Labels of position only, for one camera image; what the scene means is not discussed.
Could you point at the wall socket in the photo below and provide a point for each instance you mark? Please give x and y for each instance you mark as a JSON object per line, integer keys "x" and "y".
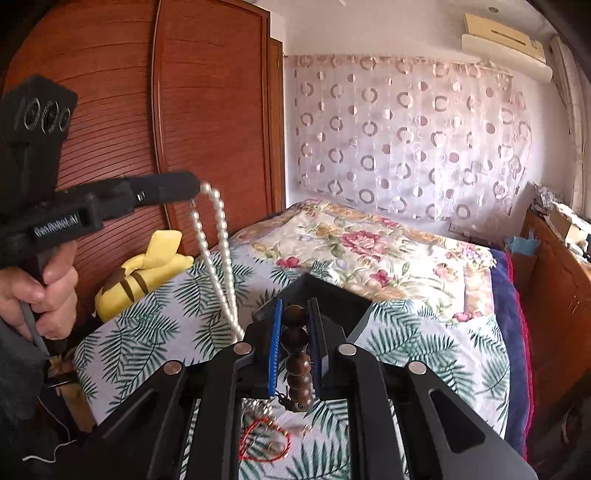
{"x": 457, "y": 227}

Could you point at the person's left hand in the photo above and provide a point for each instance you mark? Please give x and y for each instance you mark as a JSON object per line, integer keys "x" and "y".
{"x": 51, "y": 286}

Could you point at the white wrapped pipe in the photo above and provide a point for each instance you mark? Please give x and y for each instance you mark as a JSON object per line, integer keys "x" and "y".
{"x": 570, "y": 101}

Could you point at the clutter of boxes and papers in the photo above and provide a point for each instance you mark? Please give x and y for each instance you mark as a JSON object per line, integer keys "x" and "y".
{"x": 561, "y": 217}

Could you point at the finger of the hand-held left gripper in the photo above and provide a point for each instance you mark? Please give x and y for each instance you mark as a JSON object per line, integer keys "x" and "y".
{"x": 166, "y": 187}

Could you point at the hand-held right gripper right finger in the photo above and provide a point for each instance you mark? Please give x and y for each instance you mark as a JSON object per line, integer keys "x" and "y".
{"x": 316, "y": 344}

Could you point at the person's left forearm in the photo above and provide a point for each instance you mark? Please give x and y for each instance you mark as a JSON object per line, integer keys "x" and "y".
{"x": 16, "y": 378}

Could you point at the yellow plush toy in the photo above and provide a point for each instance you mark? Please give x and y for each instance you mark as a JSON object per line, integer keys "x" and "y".
{"x": 134, "y": 281}

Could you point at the dark blue blanket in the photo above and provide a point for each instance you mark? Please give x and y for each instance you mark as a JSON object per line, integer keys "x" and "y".
{"x": 515, "y": 323}

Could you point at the wooden cabinet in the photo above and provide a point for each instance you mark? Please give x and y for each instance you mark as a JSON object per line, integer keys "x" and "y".
{"x": 554, "y": 300}

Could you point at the white air conditioner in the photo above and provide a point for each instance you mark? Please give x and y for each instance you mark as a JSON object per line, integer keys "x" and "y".
{"x": 503, "y": 48}

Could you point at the floral quilt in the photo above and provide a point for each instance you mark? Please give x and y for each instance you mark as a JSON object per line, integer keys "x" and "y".
{"x": 369, "y": 249}

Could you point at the wooden wardrobe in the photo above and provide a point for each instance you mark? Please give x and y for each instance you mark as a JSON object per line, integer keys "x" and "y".
{"x": 207, "y": 115}

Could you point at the light blue paper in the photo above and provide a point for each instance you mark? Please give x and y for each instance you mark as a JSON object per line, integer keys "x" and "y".
{"x": 521, "y": 243}

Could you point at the white thread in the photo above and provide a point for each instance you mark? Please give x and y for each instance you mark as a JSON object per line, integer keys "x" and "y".
{"x": 46, "y": 457}

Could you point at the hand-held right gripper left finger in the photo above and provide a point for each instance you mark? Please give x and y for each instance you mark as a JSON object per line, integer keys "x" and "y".
{"x": 275, "y": 355}

